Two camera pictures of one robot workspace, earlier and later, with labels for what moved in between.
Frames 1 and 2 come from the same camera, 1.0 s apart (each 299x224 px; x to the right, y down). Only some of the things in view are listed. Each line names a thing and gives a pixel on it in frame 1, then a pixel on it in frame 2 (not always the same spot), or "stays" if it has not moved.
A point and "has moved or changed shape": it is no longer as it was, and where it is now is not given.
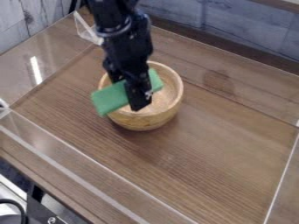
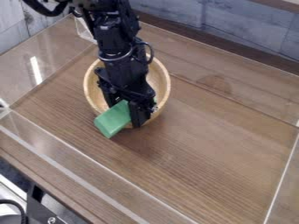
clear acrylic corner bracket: x=87 y=31 stays
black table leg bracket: x=43 y=210 stays
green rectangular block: x=111 y=98 has moved or changed shape
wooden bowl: x=165 y=101 to x=159 y=78
